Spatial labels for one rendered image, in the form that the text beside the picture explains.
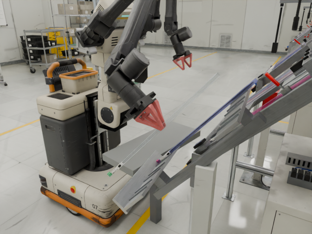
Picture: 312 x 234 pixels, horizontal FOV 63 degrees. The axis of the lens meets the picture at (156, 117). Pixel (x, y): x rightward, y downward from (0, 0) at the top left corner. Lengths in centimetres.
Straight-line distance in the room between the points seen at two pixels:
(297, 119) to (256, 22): 759
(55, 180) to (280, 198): 138
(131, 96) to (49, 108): 104
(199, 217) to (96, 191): 87
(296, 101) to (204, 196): 43
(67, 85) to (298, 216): 143
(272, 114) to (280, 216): 42
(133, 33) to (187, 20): 982
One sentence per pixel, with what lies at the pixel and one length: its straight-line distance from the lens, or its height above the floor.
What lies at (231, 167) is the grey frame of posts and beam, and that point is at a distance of 195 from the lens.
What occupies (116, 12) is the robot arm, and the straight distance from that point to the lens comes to 118.
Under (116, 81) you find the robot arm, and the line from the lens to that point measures 71.
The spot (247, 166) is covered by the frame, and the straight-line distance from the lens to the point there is 190.
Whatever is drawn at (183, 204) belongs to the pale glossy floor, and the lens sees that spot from 198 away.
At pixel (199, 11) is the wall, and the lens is 1044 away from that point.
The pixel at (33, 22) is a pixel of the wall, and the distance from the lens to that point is 850.
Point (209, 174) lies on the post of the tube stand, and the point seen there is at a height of 83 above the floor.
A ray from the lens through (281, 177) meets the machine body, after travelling 129.
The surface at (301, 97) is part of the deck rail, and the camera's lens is 95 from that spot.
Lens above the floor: 129
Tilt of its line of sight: 22 degrees down
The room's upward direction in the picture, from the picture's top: straight up
